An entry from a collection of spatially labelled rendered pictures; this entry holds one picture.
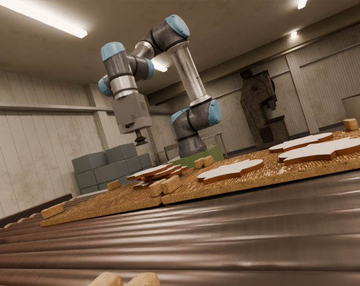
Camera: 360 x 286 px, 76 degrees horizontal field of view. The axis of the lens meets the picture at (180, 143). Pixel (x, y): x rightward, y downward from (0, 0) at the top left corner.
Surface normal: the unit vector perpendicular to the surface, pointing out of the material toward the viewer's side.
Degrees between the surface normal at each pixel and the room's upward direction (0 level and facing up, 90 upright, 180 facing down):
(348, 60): 90
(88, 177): 90
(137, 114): 90
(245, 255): 40
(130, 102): 90
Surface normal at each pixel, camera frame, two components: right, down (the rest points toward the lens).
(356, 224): -0.55, -0.51
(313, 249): -0.50, -0.74
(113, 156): -0.38, 0.11
